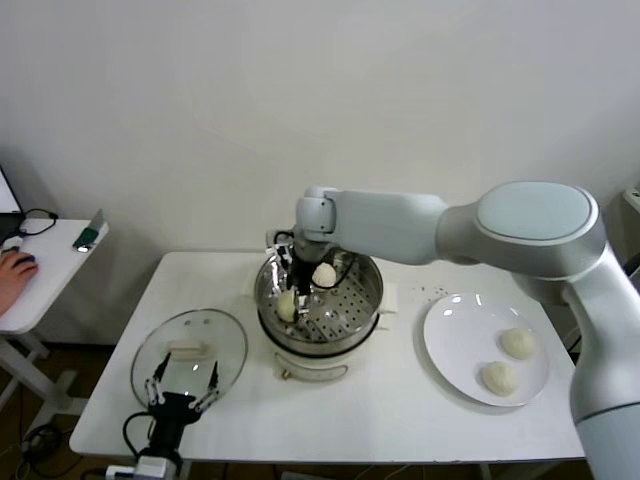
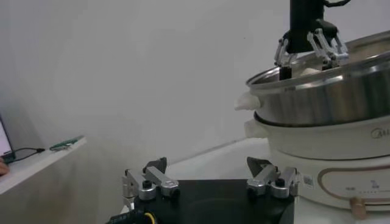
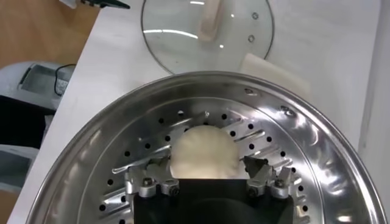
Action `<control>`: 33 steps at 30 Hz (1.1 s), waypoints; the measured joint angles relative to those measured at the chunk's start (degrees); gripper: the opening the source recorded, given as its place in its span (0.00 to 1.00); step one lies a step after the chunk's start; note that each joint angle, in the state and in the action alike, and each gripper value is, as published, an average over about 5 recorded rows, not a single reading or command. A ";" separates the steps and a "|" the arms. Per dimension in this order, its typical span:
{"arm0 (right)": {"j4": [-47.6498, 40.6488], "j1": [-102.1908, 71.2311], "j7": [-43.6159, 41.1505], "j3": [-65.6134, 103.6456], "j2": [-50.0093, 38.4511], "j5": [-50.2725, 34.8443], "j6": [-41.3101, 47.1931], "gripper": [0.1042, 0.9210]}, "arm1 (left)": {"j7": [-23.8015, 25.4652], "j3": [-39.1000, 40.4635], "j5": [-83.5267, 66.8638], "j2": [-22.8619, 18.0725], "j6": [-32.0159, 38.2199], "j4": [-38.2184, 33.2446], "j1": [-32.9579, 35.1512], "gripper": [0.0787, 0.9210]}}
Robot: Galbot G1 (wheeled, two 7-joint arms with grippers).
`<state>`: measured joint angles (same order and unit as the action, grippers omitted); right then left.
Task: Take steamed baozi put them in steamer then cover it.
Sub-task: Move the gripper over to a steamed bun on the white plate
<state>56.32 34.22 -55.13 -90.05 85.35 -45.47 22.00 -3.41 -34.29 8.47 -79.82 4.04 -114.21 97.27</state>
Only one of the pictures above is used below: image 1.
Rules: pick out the laptop screen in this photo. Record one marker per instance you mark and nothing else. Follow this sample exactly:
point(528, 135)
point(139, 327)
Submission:
point(6, 192)

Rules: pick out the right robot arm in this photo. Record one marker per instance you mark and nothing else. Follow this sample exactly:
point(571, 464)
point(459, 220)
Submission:
point(500, 230)

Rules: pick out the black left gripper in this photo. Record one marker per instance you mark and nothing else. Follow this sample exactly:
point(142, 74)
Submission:
point(172, 417)

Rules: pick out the white electric cooker pot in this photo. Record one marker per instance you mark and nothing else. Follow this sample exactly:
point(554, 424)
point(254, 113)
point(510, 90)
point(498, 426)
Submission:
point(310, 362)

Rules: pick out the scattered dark crumbs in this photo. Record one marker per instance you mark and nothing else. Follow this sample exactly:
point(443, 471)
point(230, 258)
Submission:
point(432, 290)

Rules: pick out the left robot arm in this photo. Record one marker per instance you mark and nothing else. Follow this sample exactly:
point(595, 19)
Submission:
point(160, 465)

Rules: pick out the white side table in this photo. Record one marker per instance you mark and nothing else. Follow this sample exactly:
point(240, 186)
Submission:
point(55, 265)

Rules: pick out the glass pot lid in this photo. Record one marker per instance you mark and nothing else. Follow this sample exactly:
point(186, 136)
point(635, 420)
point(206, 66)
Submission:
point(200, 325)

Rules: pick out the perforated steel steamer basket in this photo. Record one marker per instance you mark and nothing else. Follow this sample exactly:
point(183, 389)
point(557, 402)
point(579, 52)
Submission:
point(350, 300)

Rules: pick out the person's bare hand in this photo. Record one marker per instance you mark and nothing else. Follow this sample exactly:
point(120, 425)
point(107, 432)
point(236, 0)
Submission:
point(14, 280)

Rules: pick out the white round plate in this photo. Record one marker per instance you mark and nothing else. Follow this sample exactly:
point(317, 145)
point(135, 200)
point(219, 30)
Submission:
point(460, 330)

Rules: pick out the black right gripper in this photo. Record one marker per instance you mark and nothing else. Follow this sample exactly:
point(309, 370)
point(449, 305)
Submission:
point(302, 272)

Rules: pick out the white steamed baozi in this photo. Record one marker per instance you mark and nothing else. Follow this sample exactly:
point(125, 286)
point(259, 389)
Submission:
point(286, 306)
point(517, 343)
point(499, 378)
point(323, 275)

